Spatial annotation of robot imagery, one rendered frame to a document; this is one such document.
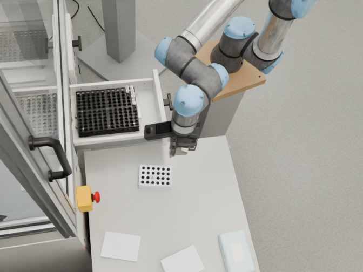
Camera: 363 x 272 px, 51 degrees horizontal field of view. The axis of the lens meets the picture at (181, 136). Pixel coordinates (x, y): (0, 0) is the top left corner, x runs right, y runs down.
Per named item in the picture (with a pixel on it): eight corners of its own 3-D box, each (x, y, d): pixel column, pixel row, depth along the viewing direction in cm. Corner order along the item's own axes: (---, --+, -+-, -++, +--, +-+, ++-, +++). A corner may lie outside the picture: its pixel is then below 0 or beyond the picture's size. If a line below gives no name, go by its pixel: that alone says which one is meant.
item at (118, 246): (141, 237, 137) (141, 236, 135) (136, 262, 133) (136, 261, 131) (105, 232, 136) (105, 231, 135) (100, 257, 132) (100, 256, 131)
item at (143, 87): (152, 85, 157) (152, 76, 152) (161, 141, 146) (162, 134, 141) (52, 94, 150) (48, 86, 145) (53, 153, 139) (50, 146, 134)
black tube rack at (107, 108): (134, 95, 154) (134, 86, 148) (139, 134, 146) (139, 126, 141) (78, 100, 150) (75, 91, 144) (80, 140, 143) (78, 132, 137)
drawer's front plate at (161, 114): (155, 83, 160) (156, 68, 150) (166, 145, 147) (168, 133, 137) (151, 84, 159) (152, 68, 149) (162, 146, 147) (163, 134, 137)
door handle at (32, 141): (73, 170, 83) (57, 130, 66) (74, 181, 82) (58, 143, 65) (50, 172, 82) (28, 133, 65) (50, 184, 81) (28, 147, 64)
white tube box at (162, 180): (171, 169, 149) (172, 165, 146) (170, 190, 146) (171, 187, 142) (139, 167, 148) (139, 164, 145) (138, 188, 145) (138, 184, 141)
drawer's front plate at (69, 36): (73, 31, 167) (69, 12, 158) (76, 85, 155) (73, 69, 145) (69, 31, 167) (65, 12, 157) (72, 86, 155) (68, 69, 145)
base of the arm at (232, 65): (234, 43, 176) (241, 29, 167) (247, 70, 171) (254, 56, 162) (204, 49, 172) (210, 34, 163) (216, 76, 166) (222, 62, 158)
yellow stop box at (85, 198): (93, 190, 134) (91, 184, 128) (95, 210, 131) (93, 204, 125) (79, 192, 133) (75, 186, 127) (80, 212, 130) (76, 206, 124)
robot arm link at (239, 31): (229, 29, 166) (238, 7, 154) (253, 48, 164) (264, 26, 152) (213, 45, 161) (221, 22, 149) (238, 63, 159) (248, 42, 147)
